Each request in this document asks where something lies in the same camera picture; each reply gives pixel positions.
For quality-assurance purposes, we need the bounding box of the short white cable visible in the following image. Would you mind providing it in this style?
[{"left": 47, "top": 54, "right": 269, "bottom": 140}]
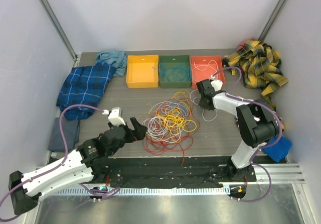
[
  {"left": 190, "top": 88, "right": 219, "bottom": 122},
  {"left": 192, "top": 59, "right": 219, "bottom": 80}
]

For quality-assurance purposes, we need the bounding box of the blue cable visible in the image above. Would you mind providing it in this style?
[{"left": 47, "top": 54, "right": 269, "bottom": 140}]
[
  {"left": 152, "top": 60, "right": 181, "bottom": 83},
  {"left": 174, "top": 67, "right": 193, "bottom": 83},
  {"left": 156, "top": 100, "right": 189, "bottom": 117},
  {"left": 170, "top": 64, "right": 192, "bottom": 83}
]

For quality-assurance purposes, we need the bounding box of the yellow plastic bin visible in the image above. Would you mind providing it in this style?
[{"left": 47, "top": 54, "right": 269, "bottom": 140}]
[{"left": 126, "top": 55, "right": 159, "bottom": 88}]

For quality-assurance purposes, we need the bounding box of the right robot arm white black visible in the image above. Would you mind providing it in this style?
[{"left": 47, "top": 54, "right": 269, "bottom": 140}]
[{"left": 197, "top": 79, "right": 282, "bottom": 181}]

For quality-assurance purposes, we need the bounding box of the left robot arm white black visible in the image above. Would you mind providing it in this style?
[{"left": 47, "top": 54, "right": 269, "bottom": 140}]
[{"left": 9, "top": 117, "right": 147, "bottom": 215}]

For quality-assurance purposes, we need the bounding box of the red plastic bin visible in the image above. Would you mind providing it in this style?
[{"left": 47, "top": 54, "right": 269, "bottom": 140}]
[{"left": 190, "top": 56, "right": 223, "bottom": 89}]

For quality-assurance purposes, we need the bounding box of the green plastic bin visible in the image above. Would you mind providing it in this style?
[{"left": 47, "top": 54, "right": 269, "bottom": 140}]
[{"left": 158, "top": 55, "right": 192, "bottom": 88}]

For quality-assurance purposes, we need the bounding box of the grey folded cloth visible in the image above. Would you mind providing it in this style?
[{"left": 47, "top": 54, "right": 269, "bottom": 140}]
[{"left": 48, "top": 117, "right": 80, "bottom": 152}]

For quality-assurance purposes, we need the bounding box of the pink cloth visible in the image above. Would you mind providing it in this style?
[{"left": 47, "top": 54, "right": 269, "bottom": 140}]
[{"left": 236, "top": 38, "right": 256, "bottom": 51}]

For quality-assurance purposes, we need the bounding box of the blue plaid cloth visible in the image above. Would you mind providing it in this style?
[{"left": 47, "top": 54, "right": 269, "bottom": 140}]
[{"left": 56, "top": 63, "right": 116, "bottom": 121}]

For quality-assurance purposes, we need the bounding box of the yellow plaid shirt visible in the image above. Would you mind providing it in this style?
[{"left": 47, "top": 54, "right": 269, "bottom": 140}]
[{"left": 222, "top": 40, "right": 289, "bottom": 110}]

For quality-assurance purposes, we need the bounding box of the light blue cloth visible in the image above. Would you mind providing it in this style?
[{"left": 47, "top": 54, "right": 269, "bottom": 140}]
[{"left": 95, "top": 50, "right": 127, "bottom": 76}]

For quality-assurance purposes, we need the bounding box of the bright blue cloth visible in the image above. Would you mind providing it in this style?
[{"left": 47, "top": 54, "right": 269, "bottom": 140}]
[{"left": 262, "top": 137, "right": 292, "bottom": 162}]

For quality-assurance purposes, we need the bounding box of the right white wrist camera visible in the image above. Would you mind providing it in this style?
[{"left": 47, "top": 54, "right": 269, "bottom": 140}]
[{"left": 210, "top": 75, "right": 223, "bottom": 91}]

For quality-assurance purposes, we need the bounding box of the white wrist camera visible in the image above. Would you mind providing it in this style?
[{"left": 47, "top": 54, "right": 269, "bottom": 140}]
[
  {"left": 210, "top": 75, "right": 223, "bottom": 91},
  {"left": 102, "top": 107, "right": 126, "bottom": 126}
]

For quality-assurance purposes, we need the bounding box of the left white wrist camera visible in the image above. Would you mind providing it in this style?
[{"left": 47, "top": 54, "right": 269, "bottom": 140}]
[{"left": 102, "top": 107, "right": 126, "bottom": 126}]

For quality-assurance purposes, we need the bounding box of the orange cable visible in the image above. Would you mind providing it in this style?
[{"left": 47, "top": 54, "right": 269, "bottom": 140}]
[{"left": 142, "top": 89, "right": 195, "bottom": 139}]

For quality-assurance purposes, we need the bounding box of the red cable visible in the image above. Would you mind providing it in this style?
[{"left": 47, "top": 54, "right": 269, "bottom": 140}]
[{"left": 142, "top": 93, "right": 201, "bottom": 166}]

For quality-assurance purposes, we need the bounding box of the yellow cable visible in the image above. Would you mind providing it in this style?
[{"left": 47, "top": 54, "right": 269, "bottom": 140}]
[{"left": 156, "top": 89, "right": 198, "bottom": 134}]

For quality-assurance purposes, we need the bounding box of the slotted cable duct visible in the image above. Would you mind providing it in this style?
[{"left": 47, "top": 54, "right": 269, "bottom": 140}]
[{"left": 54, "top": 185, "right": 230, "bottom": 196}]

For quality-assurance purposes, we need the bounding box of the right aluminium frame post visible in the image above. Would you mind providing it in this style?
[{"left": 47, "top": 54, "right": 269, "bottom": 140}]
[{"left": 258, "top": 0, "right": 288, "bottom": 41}]

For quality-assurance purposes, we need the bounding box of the aluminium frame post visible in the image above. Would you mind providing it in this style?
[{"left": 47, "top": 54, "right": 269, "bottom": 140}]
[
  {"left": 258, "top": 0, "right": 288, "bottom": 41},
  {"left": 38, "top": 0, "right": 78, "bottom": 61}
]

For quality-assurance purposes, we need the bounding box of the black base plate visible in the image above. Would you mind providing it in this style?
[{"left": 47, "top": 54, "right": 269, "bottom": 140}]
[{"left": 90, "top": 156, "right": 257, "bottom": 189}]

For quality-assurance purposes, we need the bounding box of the left aluminium frame post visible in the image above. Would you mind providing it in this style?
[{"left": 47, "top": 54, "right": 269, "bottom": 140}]
[{"left": 38, "top": 0, "right": 78, "bottom": 61}]

